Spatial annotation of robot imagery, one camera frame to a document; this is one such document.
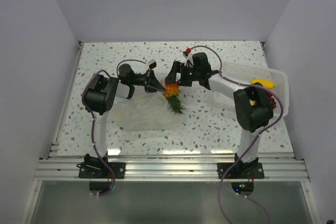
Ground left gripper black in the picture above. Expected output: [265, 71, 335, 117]
[129, 69, 165, 93]

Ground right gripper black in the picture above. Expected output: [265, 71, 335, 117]
[163, 61, 201, 87]

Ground orange fake pineapple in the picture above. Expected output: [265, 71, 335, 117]
[163, 82, 185, 114]

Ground clear printed plastic bag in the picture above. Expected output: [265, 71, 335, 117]
[108, 86, 184, 131]

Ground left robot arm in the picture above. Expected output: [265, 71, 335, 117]
[81, 63, 165, 178]

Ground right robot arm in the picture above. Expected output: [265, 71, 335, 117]
[163, 51, 275, 178]

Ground yellow fake pear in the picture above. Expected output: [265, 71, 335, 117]
[249, 100, 257, 106]

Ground yellow fake mango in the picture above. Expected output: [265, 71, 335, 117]
[250, 79, 275, 90]

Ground red fake grapes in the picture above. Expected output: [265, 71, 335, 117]
[266, 91, 277, 110]

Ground white plastic basket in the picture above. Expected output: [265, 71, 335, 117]
[222, 61, 289, 116]

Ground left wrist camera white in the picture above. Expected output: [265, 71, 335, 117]
[147, 59, 157, 69]

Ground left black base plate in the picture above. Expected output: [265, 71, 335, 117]
[76, 154, 126, 179]

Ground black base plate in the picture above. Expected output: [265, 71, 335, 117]
[76, 154, 126, 179]
[217, 158, 265, 179]

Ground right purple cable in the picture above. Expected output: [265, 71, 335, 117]
[190, 45, 285, 224]

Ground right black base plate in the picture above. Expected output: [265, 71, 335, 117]
[217, 158, 265, 179]

